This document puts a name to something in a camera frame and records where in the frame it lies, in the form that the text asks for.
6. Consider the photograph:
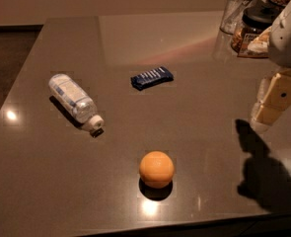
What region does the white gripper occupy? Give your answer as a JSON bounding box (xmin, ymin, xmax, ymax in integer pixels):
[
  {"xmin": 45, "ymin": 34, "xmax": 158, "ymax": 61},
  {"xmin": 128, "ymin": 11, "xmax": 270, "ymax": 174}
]
[{"xmin": 250, "ymin": 1, "xmax": 291, "ymax": 133}]

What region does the clear plastic water bottle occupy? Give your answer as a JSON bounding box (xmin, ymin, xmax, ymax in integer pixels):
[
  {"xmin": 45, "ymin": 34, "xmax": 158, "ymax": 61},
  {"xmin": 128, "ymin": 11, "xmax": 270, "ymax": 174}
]
[{"xmin": 48, "ymin": 74, "xmax": 105, "ymax": 130}]

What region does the clear glass cup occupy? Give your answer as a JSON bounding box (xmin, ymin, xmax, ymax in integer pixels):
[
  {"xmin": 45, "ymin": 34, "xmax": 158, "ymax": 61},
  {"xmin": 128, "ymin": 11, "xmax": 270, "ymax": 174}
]
[{"xmin": 220, "ymin": 0, "xmax": 256, "ymax": 35}]

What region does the blue snack bar wrapper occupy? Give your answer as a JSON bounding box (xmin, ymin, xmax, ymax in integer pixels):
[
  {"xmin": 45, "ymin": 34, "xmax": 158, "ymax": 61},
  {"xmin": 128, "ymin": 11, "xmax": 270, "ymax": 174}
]
[{"xmin": 130, "ymin": 66, "xmax": 174, "ymax": 91}]

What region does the orange fruit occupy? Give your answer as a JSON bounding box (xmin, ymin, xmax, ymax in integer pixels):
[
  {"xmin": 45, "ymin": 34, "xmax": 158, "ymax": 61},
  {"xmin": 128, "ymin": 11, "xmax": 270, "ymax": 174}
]
[{"xmin": 139, "ymin": 151, "xmax": 175, "ymax": 189}]

